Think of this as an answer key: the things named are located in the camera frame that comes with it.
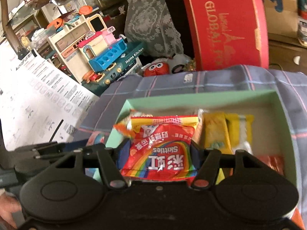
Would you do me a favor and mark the red Skittles bag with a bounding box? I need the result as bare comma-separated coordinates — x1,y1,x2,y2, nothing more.
121,115,199,182

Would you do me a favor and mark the yellow tissue like pack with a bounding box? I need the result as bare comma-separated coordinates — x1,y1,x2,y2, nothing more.
225,113,254,154

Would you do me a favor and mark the yellow gold snack bar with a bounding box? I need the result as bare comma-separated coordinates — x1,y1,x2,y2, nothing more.
203,112,233,154

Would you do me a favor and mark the large orange chips bag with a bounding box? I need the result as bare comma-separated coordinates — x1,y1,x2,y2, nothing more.
113,109,153,139

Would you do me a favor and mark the red foil snack packet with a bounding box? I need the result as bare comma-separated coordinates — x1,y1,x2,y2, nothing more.
257,155,284,176

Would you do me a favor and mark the orange snack packet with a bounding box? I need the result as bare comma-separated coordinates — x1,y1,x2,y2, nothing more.
291,208,306,230

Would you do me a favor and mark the person's left hand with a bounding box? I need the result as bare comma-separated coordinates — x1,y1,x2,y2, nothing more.
1,193,21,229

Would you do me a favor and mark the white printed paper sheet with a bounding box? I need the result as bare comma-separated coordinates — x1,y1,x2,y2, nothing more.
1,43,98,151

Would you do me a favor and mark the mint green cardboard tray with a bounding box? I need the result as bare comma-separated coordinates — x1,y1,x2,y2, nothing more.
97,90,301,186

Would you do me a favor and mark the blue plaid tablecloth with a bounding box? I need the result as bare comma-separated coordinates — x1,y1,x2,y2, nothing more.
73,65,306,220

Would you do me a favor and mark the toy home kitchen set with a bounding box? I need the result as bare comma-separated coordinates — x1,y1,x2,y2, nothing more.
47,5,146,96

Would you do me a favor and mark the red plush toy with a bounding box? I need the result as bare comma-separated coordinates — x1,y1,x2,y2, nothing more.
144,62,170,77

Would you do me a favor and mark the wooden low cabinet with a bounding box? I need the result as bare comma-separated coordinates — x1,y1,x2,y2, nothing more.
268,33,306,74

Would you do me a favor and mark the grey lace cloth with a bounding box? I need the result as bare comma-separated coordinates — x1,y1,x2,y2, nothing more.
124,0,184,57

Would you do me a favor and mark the red Global gift box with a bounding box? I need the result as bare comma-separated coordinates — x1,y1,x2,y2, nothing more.
184,0,269,71

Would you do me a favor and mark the brown cardboard box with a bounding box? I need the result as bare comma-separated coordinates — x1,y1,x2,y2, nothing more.
262,0,298,38

